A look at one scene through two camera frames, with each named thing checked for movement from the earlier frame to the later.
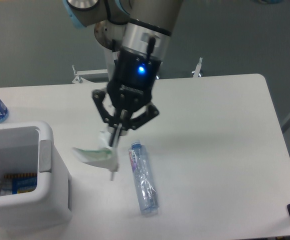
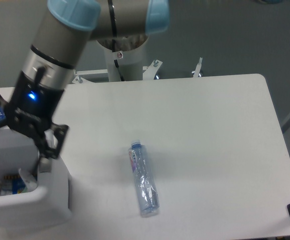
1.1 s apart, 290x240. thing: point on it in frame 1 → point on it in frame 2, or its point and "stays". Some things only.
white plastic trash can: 26,148 stays
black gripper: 130,86 → 31,108
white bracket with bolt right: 196,72 stays
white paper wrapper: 105,156 → 30,183
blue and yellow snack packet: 13,183 stays
